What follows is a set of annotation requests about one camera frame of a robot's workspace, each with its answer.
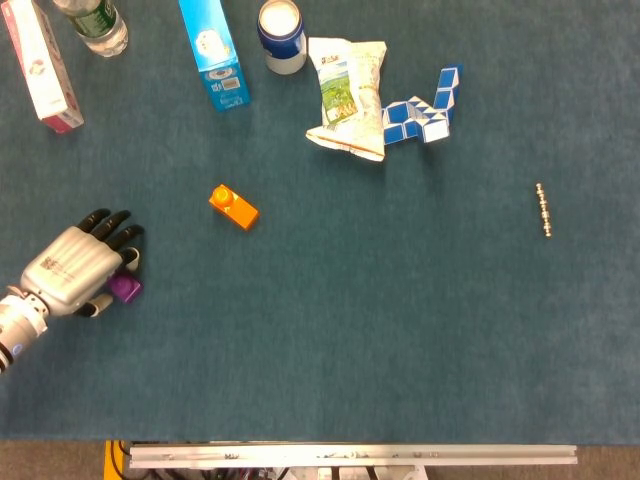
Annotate white and green snack bag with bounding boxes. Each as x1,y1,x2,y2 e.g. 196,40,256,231
304,36,389,163

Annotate pink and white carton box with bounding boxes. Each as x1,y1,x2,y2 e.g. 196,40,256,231
0,0,85,135

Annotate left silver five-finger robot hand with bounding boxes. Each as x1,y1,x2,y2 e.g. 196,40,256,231
19,207,147,319

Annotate blue and white snake puzzle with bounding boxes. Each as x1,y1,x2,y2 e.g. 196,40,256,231
381,63,464,147

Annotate blue milk carton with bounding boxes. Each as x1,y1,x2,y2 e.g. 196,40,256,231
178,0,252,113

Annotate yellow frame part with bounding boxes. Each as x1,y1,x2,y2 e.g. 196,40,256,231
103,439,126,480

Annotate teal felt table cloth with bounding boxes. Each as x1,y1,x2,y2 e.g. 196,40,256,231
0,0,640,445

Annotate purple toy brick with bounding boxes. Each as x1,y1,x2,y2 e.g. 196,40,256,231
108,271,144,305

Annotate blue white cup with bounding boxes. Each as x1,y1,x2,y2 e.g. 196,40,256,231
257,0,308,76

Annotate orange toy brick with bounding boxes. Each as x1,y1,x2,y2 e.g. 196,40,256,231
207,183,261,232

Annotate black cable bundle under rail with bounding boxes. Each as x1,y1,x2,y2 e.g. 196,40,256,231
110,439,132,476

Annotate clear bottle with green label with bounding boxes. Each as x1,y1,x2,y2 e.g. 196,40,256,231
52,0,130,58

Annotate small metal beaded rod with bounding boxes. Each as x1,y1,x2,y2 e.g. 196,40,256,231
535,182,554,240

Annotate aluminium profile rail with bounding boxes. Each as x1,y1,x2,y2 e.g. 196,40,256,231
128,443,579,470

